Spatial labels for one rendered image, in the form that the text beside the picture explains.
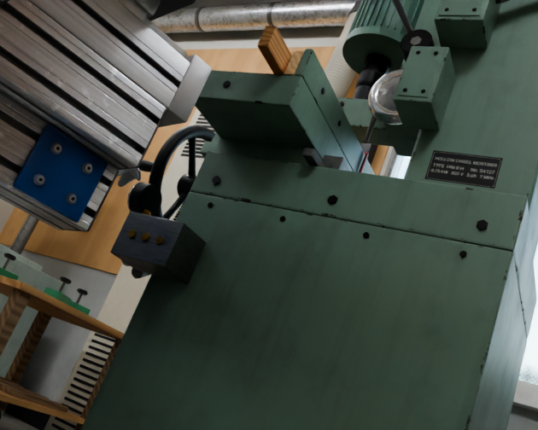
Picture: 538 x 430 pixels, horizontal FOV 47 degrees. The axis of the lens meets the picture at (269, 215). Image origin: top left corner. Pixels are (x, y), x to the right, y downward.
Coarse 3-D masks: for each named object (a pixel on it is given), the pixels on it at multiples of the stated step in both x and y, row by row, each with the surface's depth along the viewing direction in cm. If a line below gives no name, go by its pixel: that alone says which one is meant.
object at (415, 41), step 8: (392, 0) 129; (400, 0) 128; (400, 8) 126; (400, 16) 126; (408, 24) 123; (408, 32) 120; (416, 32) 119; (424, 32) 118; (408, 40) 119; (416, 40) 118; (424, 40) 118; (432, 40) 118; (408, 48) 118
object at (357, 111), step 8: (344, 104) 135; (352, 104) 134; (360, 104) 133; (344, 112) 134; (352, 112) 133; (360, 112) 132; (368, 112) 131; (352, 120) 132; (360, 120) 131; (368, 120) 130; (376, 120) 130; (352, 128) 132; (360, 128) 131; (376, 128) 129; (384, 128) 128; (360, 136) 134; (376, 136) 132; (384, 136) 130; (376, 144) 135; (384, 144) 134; (392, 144) 132
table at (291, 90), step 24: (216, 72) 110; (240, 72) 108; (216, 96) 108; (240, 96) 105; (264, 96) 103; (288, 96) 101; (312, 96) 107; (216, 120) 115; (240, 120) 112; (264, 120) 108; (288, 120) 105; (312, 120) 108; (216, 144) 131; (288, 144) 113; (312, 144) 110; (336, 144) 118
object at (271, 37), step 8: (264, 32) 100; (272, 32) 99; (264, 40) 99; (272, 40) 99; (280, 40) 101; (264, 48) 99; (272, 48) 100; (280, 48) 102; (264, 56) 101; (272, 56) 101; (280, 56) 102; (288, 56) 104; (272, 64) 103; (280, 64) 103; (280, 72) 104
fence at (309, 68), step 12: (312, 60) 104; (300, 72) 103; (312, 72) 105; (324, 72) 109; (312, 84) 106; (324, 84) 110; (324, 96) 110; (324, 108) 111; (336, 108) 116; (336, 120) 117; (336, 132) 117; (348, 132) 122; (348, 144) 123; (348, 156) 124; (360, 156) 129
